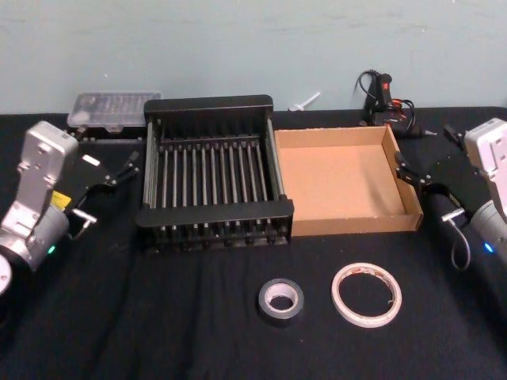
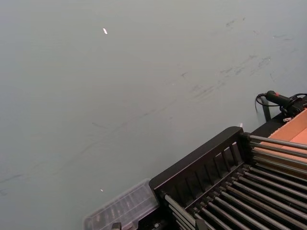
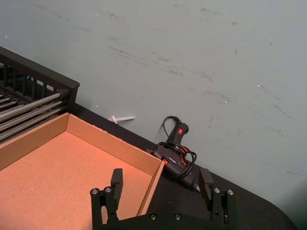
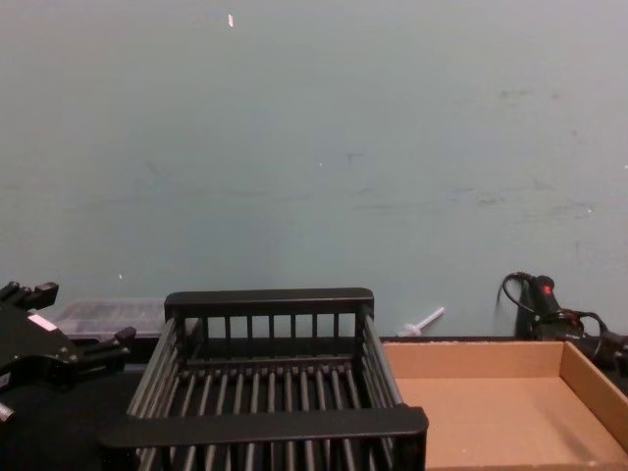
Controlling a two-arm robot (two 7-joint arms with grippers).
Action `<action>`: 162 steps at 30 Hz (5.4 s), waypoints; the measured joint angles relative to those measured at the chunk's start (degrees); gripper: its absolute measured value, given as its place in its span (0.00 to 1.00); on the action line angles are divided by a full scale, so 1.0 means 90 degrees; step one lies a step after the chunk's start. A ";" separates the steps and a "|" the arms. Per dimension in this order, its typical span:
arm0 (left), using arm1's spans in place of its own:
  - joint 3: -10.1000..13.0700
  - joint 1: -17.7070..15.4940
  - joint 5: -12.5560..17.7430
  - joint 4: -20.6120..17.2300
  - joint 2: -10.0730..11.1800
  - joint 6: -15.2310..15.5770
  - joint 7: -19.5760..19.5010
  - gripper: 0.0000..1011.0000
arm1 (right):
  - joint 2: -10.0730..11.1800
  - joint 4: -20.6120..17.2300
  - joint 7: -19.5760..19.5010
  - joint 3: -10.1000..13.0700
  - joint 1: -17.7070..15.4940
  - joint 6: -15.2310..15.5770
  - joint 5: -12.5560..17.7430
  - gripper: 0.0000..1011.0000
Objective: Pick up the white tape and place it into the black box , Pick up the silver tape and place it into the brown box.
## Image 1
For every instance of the black table cloth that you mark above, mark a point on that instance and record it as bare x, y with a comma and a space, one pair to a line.
166, 316

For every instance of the small white plastic piece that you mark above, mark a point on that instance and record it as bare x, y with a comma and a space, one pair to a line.
305, 101

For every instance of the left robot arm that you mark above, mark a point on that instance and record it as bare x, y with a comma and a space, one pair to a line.
37, 186

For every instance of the clear plastic case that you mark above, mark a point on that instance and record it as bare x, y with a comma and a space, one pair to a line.
113, 107

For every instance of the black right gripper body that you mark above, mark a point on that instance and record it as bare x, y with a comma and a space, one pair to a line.
455, 186

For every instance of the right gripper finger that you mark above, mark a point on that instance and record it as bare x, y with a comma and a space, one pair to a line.
414, 181
408, 167

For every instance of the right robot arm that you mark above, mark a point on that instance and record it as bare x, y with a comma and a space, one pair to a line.
491, 158

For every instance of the white tape roll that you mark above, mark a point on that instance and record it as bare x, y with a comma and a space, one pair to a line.
338, 306

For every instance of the shallow brown cardboard tray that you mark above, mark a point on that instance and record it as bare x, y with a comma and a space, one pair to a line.
336, 182

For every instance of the silver tape roll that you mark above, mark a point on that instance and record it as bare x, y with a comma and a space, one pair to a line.
266, 306

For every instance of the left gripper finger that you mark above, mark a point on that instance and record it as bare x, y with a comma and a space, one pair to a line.
128, 163
123, 177

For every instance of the black rack with steel bars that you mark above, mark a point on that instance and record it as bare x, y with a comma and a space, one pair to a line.
210, 219

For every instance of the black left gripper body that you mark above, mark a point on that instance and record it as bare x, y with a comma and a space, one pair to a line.
85, 178

